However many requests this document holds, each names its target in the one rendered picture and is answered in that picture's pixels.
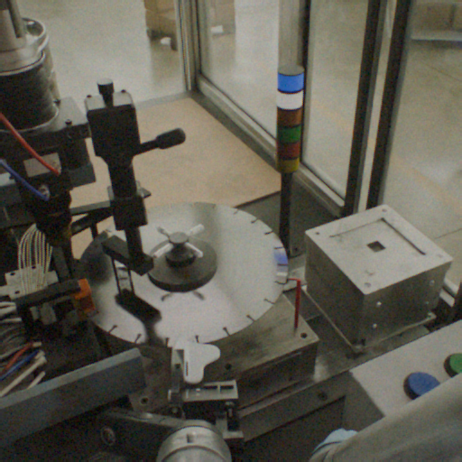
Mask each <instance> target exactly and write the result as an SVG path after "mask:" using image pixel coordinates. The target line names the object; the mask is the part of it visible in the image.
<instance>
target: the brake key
mask: <svg viewBox="0 0 462 462"><path fill-rule="evenodd" d="M438 385H439V382H438V380H437V379H436V378H435V377H434V376H432V375H431V374H426V373H415V374H412V375H411V376H410V378H409V381H408V384H407V387H408V390H409V391H410V393H411V394H412V395H413V396H415V397H416V398H419V397H420V396H422V395H423V394H424V393H427V392H430V391H431V390H433V389H435V388H437V387H438Z"/></svg>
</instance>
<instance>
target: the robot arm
mask: <svg viewBox="0 0 462 462"><path fill-rule="evenodd" d="M219 355H220V352H219V349H218V348H217V347H216V346H209V345H201V343H195V342H189V341H187V340H186V331H181V332H180V334H179V335H178V337H177V338H175V340H174V341H173V347H172V353H171V389H170V390H169V392H168V416H161V415H155V414H151V413H144V412H140V411H134V410H128V409H124V408H117V407H112V408H110V409H107V410H105V411H104V412H103V413H101V414H99V415H97V434H98V447H99V449H100V450H102V451H105V452H110V454H114V455H118V456H123V457H130V458H134V459H139V460H143V461H147V462H244V440H243V439H242V431H240V428H239V410H238V395H237V389H236V381H225V382H212V383H205V388H200V389H185V383H188V384H189V385H195V383H198V382H199V381H200V380H201V379H203V369H204V366H205V365H207V364H209V363H211V362H213V361H215V360H218V359H219ZM186 365H188V376H186ZM227 387H234V389H228V390H225V388H227ZM222 390H223V391H222ZM236 419H237V420H236ZM308 462H462V372H461V374H459V375H456V376H454V377H453V378H451V379H449V380H448V381H446V382H445V383H442V384H440V385H438V387H437V388H435V389H433V390H431V391H430V392H427V393H424V394H423V395H422V396H420V397H419V398H416V400H414V401H412V402H410V403H408V404H406V405H405V406H402V407H401V408H400V409H398V410H396V411H394V412H393V413H392V414H389V415H387V416H386V417H384V418H382V419H381V420H379V421H376V422H375V423H373V424H371V425H370V427H368V428H366V429H364V430H361V431H359V432H355V431H352V430H350V431H345V430H337V431H334V432H332V433H331V434H330V435H329V436H328V437H327V439H326V441H325V442H324V443H321V444H320V445H318V446H317V447H316V448H315V450H314V451H313V454H312V456H311V458H310V460H309V461H308Z"/></svg>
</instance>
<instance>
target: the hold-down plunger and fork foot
mask: <svg viewBox="0 0 462 462"><path fill-rule="evenodd" d="M125 239H126V241H125V240H123V239H121V237H119V236H117V235H112V236H110V237H109V238H108V239H107V240H105V241H104V242H102V243H101V244H102V247H103V253H104V254H106V255H108V256H109V257H111V261H112V265H113V269H114V274H115V279H116V280H118V274H117V269H116V261H118V262H119V263H121V264H122V265H123V266H125V267H126V268H127V271H128V276H131V275H132V274H131V271H133V272H134V273H137V274H139V275H140V276H143V275H145V274H146V273H148V272H149V271H151V270H152V269H153V268H154V261H153V257H151V256H150V255H148V254H146V253H145V252H144V250H143V239H142V234H141V228H140V227H139V228H137V229H135V230H125Z"/></svg>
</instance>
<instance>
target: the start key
mask: <svg viewBox="0 0 462 462"><path fill-rule="evenodd" d="M448 368H449V370H450V371H451V373H452V374H453V375H454V376H456V375H459V374H461V372H462V353H457V354H454V355H452V356H451V357H450V359H449V362H448Z"/></svg>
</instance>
